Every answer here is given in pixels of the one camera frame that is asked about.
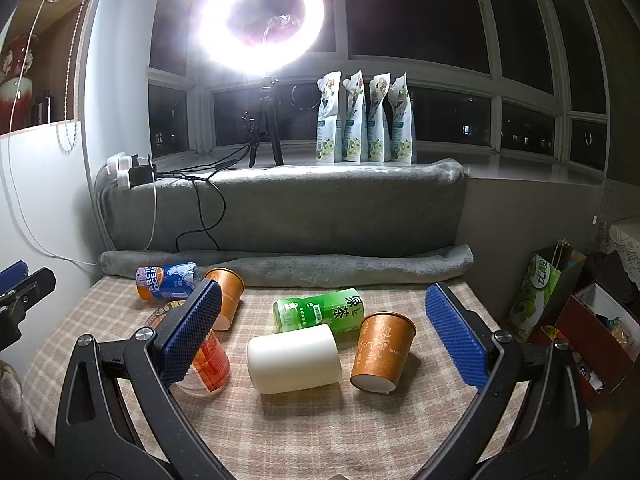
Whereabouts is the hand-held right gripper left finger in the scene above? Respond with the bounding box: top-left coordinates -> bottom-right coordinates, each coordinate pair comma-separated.
55,277 -> 223,480

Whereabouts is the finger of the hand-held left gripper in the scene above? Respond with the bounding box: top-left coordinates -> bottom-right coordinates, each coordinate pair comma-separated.
0,260 -> 57,353

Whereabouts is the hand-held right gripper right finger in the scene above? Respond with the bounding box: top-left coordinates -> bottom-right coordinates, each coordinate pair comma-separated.
410,282 -> 592,480

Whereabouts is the clear cup with red print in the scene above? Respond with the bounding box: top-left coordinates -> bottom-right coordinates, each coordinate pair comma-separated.
145,304 -> 232,397

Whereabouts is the orange patterned paper cup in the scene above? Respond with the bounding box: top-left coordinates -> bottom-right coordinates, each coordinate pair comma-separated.
204,267 -> 246,331
350,311 -> 417,394

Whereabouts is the white cup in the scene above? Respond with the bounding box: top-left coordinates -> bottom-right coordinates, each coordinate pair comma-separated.
246,323 -> 343,395

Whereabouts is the blue and orange can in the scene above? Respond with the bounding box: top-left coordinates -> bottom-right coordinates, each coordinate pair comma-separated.
136,261 -> 201,302

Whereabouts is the green paper bag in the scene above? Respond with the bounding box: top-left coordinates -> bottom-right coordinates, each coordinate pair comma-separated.
509,246 -> 587,343

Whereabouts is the beige fluffy cloth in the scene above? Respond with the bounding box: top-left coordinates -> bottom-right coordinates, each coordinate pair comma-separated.
0,360 -> 37,443

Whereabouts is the red cardboard box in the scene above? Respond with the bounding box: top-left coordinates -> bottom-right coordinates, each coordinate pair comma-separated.
542,282 -> 640,402

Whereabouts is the green tea bottle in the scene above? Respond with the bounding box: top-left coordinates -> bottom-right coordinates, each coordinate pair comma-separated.
272,288 -> 373,351

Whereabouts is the rolled grey blanket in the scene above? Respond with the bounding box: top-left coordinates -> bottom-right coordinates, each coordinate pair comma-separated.
99,244 -> 475,291

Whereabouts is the white power strip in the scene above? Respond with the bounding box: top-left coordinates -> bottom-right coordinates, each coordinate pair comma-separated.
105,152 -> 151,191

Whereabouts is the checked cloth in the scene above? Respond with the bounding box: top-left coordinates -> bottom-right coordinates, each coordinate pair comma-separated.
22,275 -> 531,480

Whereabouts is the black charger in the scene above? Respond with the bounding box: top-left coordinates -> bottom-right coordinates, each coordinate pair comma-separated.
128,164 -> 159,189

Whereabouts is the dark cloth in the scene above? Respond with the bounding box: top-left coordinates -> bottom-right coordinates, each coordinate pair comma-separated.
582,250 -> 638,306

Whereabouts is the red and white vase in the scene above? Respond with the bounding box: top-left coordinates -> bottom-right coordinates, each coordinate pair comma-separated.
0,35 -> 40,133

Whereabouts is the black tripod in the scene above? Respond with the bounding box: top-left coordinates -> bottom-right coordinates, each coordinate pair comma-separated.
240,75 -> 286,168

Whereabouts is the white green stand-up pouch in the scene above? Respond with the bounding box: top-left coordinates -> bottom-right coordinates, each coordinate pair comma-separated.
366,74 -> 393,164
341,71 -> 369,164
316,72 -> 344,165
389,74 -> 418,165

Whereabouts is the wooden shelf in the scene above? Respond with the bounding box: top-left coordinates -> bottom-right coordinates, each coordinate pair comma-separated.
0,0 -> 98,136

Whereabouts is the white cable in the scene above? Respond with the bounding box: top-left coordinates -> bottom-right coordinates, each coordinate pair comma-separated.
6,0 -> 103,267

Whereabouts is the black cable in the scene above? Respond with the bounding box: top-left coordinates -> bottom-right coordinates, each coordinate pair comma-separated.
152,157 -> 253,253

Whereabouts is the white bead chain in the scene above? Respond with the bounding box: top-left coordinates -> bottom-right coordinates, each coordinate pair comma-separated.
56,0 -> 103,153

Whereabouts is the ring light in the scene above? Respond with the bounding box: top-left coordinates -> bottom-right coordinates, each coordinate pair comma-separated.
192,0 -> 326,78

